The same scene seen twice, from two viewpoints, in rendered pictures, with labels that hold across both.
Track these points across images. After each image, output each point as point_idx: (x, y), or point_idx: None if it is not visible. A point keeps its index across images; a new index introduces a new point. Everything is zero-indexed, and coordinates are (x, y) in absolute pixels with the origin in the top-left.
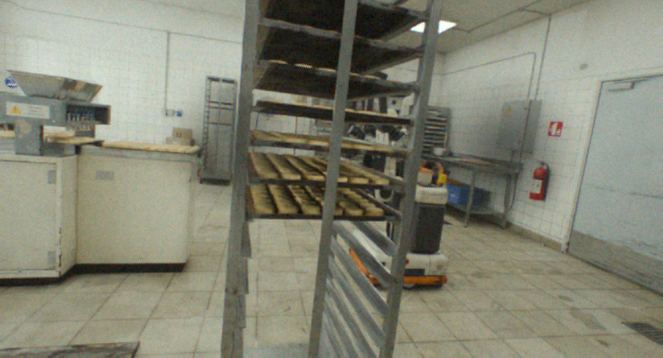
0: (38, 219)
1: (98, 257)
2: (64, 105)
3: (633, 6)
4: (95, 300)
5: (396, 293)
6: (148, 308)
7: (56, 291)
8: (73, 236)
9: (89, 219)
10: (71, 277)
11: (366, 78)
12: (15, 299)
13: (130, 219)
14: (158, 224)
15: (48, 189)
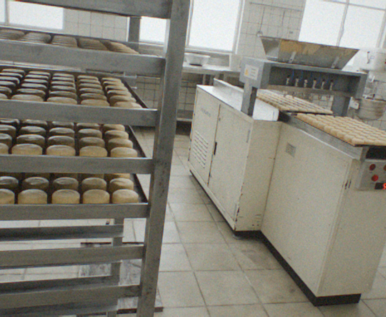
0: (237, 172)
1: (270, 234)
2: (268, 66)
3: None
4: (224, 263)
5: None
6: (224, 300)
7: (229, 241)
8: (260, 202)
9: (273, 191)
10: (253, 240)
11: None
12: (210, 229)
13: (293, 207)
14: (308, 228)
15: (245, 148)
